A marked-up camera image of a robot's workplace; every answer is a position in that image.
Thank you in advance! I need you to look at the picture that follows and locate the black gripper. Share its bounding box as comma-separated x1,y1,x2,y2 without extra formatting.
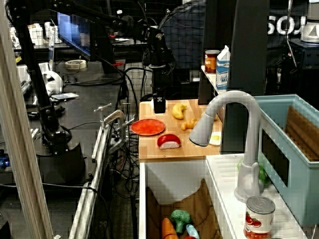
149,64,173,115

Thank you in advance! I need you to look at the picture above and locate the red round plate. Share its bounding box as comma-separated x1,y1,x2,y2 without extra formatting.
130,119,166,136

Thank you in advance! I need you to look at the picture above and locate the yellow toy potato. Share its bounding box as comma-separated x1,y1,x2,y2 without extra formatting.
171,103,188,120

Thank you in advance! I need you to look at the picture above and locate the orange toy croissant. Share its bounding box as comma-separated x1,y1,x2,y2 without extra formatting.
181,118,198,131

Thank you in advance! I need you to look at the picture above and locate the metal screw clamp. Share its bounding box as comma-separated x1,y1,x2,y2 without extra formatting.
93,103,126,150

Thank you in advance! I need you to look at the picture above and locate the wooden countertop board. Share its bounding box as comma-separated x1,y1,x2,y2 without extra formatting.
138,99,224,160

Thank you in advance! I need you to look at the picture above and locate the white kitchen shelf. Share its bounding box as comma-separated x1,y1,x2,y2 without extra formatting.
200,65,227,97

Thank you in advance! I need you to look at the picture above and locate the black workbench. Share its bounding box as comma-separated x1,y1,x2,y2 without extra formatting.
24,59,127,186

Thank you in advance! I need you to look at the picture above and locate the toy fried egg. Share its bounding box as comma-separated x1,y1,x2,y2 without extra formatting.
208,131,222,146

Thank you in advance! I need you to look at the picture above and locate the orange label soup can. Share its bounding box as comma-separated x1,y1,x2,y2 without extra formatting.
204,49,221,74

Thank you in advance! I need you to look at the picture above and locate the blue white milk carton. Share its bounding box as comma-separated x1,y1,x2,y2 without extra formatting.
215,45,231,92

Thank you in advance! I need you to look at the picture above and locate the masking tape roll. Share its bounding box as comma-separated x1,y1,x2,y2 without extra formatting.
64,59,88,72

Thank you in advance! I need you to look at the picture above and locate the blue flat card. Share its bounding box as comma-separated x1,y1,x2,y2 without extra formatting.
49,92,80,102

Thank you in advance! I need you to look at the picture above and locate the white toy sink unit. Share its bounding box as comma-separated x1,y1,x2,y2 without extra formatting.
139,153,312,239

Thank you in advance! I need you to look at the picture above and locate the grey toy faucet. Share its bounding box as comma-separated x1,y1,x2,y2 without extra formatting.
188,90,265,204

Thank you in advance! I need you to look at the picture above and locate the white handheld device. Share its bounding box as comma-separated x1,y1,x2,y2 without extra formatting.
43,70,64,97

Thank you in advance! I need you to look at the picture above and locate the brown cloth in sink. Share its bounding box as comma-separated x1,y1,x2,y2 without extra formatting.
146,178,222,239

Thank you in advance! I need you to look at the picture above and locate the computer monitor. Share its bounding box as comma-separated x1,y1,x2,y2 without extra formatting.
56,11,92,57

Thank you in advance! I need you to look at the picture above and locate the green toy broccoli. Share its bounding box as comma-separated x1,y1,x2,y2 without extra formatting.
170,209,192,234

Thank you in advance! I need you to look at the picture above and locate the orange toy carrot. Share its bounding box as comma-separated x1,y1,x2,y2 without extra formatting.
161,218,179,239

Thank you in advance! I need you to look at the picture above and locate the green toy lettuce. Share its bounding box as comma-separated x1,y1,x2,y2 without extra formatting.
236,158,270,185

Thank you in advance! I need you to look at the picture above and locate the light wooden beam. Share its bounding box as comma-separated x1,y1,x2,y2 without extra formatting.
0,0,54,239

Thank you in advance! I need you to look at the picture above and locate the tomato print tin can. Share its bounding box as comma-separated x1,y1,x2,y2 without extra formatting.
243,195,276,239

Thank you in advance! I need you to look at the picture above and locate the teal plastic bin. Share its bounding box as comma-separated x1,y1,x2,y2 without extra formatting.
253,94,319,227

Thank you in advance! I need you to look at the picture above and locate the blue plastic object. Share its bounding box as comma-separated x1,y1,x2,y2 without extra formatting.
0,149,11,172

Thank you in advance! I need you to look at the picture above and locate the grey white machine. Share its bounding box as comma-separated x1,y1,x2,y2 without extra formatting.
300,0,319,44

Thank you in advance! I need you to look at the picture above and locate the black cable bundle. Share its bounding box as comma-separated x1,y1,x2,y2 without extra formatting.
108,67,140,200

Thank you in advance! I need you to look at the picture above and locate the narrow black upright post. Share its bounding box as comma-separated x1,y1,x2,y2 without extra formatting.
198,0,220,105

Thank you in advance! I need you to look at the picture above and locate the aluminium rail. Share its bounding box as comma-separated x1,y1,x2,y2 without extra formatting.
68,124,113,239

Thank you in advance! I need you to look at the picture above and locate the wide black upright post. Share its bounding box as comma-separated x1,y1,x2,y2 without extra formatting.
220,0,271,154

